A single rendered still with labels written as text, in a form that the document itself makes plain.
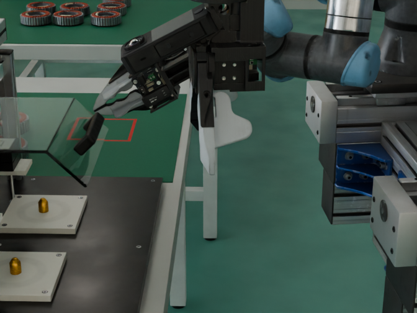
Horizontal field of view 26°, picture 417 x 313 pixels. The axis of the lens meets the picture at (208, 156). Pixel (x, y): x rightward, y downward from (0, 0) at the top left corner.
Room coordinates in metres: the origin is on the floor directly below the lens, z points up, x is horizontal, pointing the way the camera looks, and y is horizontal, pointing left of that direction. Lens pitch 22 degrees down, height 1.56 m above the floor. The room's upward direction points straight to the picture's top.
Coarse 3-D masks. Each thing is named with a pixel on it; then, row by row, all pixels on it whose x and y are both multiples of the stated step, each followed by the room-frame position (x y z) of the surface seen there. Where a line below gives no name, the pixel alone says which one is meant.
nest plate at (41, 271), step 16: (0, 256) 1.42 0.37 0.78; (16, 256) 1.42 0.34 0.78; (32, 256) 1.42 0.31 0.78; (48, 256) 1.42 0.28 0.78; (64, 256) 1.42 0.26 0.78; (0, 272) 1.36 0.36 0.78; (32, 272) 1.36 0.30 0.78; (48, 272) 1.36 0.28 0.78; (0, 288) 1.31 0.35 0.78; (16, 288) 1.31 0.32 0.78; (32, 288) 1.31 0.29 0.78; (48, 288) 1.31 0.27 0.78
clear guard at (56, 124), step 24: (0, 120) 1.35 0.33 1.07; (24, 120) 1.35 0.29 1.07; (48, 120) 1.35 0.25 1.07; (72, 120) 1.38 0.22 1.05; (0, 144) 1.25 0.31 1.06; (24, 144) 1.25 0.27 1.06; (48, 144) 1.25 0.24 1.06; (72, 144) 1.31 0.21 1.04; (96, 144) 1.37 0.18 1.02; (72, 168) 1.24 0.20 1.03
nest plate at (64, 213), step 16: (16, 208) 1.62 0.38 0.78; (32, 208) 1.62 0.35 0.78; (48, 208) 1.62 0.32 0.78; (64, 208) 1.62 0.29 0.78; (80, 208) 1.62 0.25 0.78; (0, 224) 1.55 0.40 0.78; (16, 224) 1.55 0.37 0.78; (32, 224) 1.55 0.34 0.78; (48, 224) 1.55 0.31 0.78; (64, 224) 1.55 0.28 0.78
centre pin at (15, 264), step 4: (12, 260) 1.36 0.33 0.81; (16, 260) 1.36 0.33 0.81; (12, 264) 1.36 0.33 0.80; (16, 264) 1.36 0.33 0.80; (20, 264) 1.36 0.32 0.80; (12, 268) 1.36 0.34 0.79; (16, 268) 1.36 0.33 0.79; (20, 268) 1.36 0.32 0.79; (12, 272) 1.36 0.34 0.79; (16, 272) 1.36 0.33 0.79; (20, 272) 1.36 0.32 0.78
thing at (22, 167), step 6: (0, 156) 1.58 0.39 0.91; (6, 156) 1.58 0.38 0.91; (12, 156) 1.58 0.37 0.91; (18, 156) 1.62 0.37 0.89; (0, 162) 1.58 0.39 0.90; (6, 162) 1.58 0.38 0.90; (12, 162) 1.58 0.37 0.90; (18, 162) 1.61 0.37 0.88; (24, 162) 1.62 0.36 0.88; (30, 162) 1.62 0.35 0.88; (0, 168) 1.57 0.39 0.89; (6, 168) 1.57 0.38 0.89; (12, 168) 1.57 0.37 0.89; (18, 168) 1.59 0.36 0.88; (24, 168) 1.59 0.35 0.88; (0, 174) 1.58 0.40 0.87; (6, 174) 1.58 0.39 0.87; (12, 174) 1.58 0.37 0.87; (18, 174) 1.58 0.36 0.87; (24, 174) 1.58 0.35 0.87
